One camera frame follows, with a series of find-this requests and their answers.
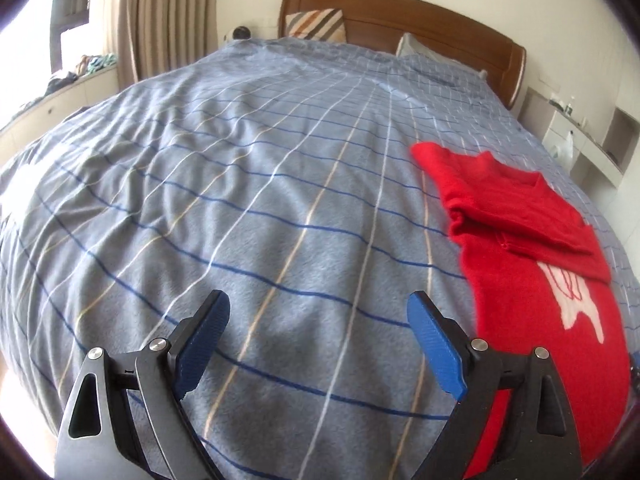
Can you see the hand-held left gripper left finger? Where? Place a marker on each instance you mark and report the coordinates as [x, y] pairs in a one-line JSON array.
[[202, 345]]

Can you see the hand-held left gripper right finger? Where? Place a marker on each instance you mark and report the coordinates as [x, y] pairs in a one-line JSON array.
[[435, 345]]

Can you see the red sweater with white rabbit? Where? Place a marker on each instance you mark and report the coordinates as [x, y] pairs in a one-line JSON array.
[[515, 300]]

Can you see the pile of clothes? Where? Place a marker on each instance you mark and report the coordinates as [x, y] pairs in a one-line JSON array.
[[90, 65]]

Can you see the blue checked blanket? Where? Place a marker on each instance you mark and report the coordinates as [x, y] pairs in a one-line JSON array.
[[250, 185]]

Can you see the white built-in desk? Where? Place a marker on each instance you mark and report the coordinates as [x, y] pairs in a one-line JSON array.
[[595, 152]]

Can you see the white plastic bag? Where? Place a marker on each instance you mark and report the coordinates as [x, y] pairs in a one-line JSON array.
[[565, 147]]

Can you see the white blanket label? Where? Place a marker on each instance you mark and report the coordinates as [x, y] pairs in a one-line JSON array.
[[25, 185]]

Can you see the dark bottle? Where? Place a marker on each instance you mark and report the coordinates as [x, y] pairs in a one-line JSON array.
[[570, 106]]

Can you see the grey pillow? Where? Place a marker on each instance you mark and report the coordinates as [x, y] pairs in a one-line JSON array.
[[415, 47]]

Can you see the wooden bed headboard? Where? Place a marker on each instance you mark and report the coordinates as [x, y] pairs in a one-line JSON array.
[[425, 15]]

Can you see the window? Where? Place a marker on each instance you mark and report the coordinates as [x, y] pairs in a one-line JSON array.
[[30, 60]]

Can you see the beige curtain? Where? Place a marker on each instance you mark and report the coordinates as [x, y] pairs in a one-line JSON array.
[[165, 10]]

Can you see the striped pillow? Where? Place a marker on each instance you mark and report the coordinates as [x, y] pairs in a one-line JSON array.
[[315, 25]]

